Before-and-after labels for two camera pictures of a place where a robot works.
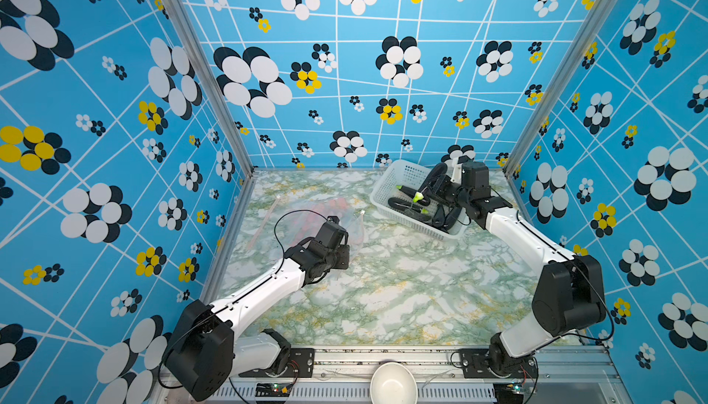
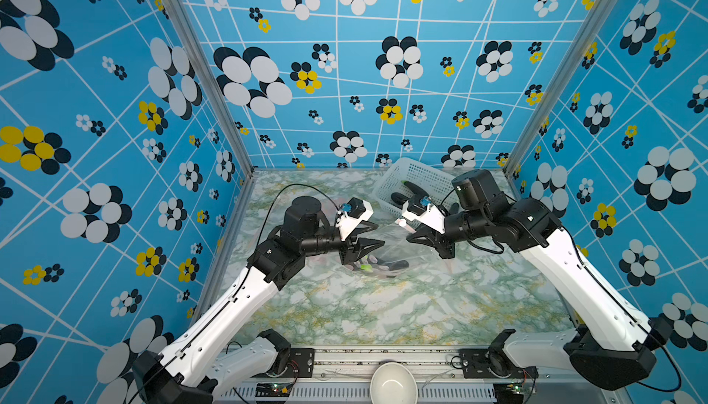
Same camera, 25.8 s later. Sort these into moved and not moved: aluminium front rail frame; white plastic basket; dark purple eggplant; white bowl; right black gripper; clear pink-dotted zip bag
Moved: clear pink-dotted zip bag; dark purple eggplant; right black gripper
Not moved: aluminium front rail frame; white plastic basket; white bowl
